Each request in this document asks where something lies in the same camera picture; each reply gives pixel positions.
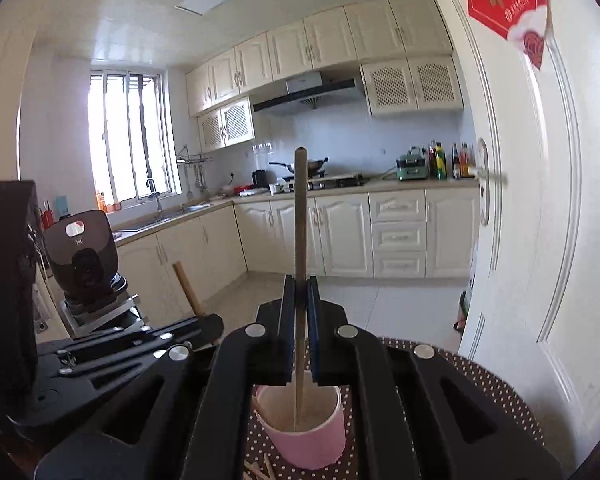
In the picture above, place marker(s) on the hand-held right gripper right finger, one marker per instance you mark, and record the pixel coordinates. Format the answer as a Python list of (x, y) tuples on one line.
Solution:
[(313, 320)]

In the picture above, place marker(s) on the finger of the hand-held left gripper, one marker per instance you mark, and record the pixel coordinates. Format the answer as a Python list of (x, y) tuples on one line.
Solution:
[(120, 362), (200, 327)]

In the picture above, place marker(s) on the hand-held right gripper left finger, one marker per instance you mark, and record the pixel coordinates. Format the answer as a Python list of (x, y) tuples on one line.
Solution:
[(290, 320)]

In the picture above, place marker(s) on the pink cup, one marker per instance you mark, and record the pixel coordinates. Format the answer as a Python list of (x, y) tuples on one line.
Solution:
[(310, 445)]

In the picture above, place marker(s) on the metal stand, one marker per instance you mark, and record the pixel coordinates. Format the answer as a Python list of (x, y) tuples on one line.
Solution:
[(105, 317)]

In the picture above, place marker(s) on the black rice cooker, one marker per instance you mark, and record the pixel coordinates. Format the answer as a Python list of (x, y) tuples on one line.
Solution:
[(80, 270)]

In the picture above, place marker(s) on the steel sink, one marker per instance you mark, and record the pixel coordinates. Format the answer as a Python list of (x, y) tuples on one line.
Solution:
[(150, 224)]

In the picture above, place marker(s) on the white base cabinets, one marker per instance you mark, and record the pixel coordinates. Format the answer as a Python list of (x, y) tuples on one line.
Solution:
[(400, 240)]

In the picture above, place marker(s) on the metal faucet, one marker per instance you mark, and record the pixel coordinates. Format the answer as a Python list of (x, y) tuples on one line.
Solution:
[(156, 205)]

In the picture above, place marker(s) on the gas stove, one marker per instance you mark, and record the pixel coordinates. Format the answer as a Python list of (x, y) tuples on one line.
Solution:
[(340, 181)]

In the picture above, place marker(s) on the black wok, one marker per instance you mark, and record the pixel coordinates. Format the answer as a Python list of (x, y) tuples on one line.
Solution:
[(315, 165)]

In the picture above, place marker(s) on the kitchen window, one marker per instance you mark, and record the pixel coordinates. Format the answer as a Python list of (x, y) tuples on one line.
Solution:
[(115, 135)]

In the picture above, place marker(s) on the brown polka dot tablecloth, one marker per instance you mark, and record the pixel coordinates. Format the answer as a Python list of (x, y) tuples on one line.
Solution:
[(480, 375)]

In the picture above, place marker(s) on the green kitchen appliance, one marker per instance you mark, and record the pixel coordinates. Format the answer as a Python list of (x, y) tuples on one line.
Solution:
[(411, 170)]

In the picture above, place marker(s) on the green oil bottle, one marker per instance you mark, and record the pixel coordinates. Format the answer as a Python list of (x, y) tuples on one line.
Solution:
[(440, 162)]

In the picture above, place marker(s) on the white lattice door cabinet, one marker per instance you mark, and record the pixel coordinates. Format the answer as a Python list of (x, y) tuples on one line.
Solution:
[(412, 85), (227, 125)]

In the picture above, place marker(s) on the range hood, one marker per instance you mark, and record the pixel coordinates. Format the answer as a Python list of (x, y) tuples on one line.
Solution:
[(305, 92)]

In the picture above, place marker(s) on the white door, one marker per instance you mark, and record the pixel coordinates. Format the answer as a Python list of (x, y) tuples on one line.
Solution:
[(530, 210)]

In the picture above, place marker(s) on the wall utensil rack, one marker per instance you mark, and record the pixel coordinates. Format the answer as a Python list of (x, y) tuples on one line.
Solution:
[(195, 160)]

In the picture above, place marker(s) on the white wall cabinets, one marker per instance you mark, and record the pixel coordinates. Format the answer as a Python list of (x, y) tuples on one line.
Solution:
[(330, 35)]

